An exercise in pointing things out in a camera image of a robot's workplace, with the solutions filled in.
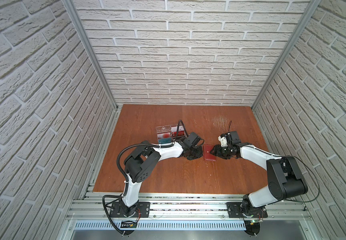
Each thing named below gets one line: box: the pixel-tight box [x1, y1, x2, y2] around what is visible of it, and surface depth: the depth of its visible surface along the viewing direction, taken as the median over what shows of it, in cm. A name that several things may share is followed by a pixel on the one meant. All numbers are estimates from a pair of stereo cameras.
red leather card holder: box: [203, 144, 217, 162], surface depth 93 cm
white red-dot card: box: [157, 132, 171, 139], surface depth 99 cm
